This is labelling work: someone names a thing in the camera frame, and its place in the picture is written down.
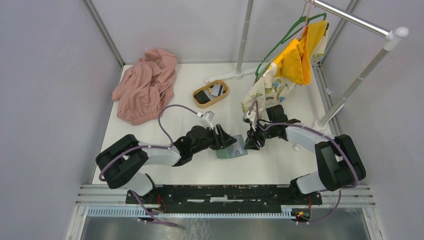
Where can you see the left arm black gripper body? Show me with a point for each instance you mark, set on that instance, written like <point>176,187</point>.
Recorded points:
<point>211,141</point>

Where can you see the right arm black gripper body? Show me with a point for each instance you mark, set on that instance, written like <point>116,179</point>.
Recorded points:
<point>262,135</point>

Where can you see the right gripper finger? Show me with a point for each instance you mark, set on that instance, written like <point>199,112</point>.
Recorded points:
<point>252,145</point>
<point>250,136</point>

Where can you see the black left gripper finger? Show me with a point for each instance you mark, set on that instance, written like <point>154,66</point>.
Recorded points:
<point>225,144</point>
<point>228,133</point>

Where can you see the yellow oval card tray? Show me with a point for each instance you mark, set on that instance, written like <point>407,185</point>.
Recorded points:
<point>210,94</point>

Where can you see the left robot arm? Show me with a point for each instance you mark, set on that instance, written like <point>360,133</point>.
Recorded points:
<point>120,163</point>

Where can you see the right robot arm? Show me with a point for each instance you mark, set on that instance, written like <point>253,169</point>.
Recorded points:
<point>338,162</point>

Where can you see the black card in tray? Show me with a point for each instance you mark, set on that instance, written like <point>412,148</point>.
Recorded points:
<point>202,97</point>

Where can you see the white striped card in tray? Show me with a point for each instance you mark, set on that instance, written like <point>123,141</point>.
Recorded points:
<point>216,90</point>

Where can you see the cartoon print hanging garment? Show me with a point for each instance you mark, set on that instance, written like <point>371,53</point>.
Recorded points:
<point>268,91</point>

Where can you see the pink crumpled cloth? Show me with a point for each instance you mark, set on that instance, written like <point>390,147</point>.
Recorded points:
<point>146,87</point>

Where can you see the yellow hanging garment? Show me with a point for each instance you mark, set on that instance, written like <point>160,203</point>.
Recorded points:
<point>294,62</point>

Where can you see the green clothes hanger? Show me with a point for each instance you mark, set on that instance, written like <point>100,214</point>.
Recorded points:
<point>289,35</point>

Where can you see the pink clothes hanger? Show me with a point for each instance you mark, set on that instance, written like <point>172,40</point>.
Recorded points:
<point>306,19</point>

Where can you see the white clothes rack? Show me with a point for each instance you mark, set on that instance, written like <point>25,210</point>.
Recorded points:
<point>384,103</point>

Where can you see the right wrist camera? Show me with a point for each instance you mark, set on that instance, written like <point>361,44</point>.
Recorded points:
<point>250,117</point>

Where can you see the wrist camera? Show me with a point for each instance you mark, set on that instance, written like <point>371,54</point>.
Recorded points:
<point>250,117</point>
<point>206,119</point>

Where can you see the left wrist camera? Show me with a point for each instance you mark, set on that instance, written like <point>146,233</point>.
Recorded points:
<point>206,119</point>

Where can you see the aluminium frame rails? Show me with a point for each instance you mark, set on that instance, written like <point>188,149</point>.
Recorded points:
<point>99,200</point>

